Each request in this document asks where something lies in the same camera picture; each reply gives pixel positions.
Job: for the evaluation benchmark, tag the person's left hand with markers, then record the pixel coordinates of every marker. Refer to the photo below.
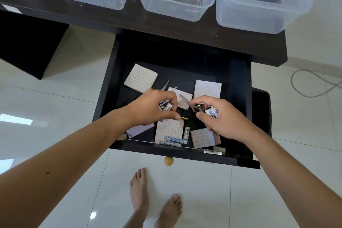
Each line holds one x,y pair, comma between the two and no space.
145,109

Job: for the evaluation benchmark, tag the person's right hand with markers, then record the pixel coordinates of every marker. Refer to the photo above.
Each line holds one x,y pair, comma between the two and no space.
229,123

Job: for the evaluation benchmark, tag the person's left thumb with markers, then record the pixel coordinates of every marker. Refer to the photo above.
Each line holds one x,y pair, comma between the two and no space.
171,116

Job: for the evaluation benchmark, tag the person's right thumb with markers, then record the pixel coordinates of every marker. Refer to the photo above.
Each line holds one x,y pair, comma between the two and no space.
203,121

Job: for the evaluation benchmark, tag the white batteries bunch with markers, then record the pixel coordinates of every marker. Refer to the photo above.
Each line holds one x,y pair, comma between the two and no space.
211,112
165,105

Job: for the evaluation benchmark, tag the person's right forearm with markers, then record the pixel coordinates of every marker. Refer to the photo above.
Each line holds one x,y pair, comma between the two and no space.
299,182

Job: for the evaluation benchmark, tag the person's left forearm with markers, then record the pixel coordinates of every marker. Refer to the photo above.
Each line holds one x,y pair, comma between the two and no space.
58,166

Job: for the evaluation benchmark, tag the small brass cylinder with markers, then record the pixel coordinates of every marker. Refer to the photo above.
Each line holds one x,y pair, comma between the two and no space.
185,118

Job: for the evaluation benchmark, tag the pointed metal blade tool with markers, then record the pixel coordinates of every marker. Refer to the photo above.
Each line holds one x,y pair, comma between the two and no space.
185,98

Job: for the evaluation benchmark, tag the silver metal clip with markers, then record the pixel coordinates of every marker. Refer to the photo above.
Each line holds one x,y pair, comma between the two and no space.
211,151

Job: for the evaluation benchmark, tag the lilac paper card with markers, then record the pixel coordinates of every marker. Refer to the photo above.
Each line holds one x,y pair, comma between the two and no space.
139,130

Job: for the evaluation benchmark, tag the round wooden drawer knob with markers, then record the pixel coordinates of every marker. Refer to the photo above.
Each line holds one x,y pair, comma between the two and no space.
168,161

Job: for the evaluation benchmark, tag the black chair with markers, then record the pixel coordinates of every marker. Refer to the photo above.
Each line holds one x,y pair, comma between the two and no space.
263,113

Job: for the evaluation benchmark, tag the black open drawer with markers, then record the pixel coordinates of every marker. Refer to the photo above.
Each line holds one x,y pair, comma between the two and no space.
187,56

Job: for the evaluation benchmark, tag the dark wooden desk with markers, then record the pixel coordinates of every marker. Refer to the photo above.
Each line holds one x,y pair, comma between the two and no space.
160,31

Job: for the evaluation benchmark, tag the person's left foot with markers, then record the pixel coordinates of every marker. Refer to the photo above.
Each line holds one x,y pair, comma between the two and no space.
139,195

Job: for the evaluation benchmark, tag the person's foot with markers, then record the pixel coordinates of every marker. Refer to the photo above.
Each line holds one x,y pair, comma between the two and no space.
139,195
169,211

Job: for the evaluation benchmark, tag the person's right foot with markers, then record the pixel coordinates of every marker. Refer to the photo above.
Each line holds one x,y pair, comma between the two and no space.
169,211

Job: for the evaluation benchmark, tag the white sticker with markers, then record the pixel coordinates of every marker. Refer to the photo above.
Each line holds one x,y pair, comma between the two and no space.
11,8

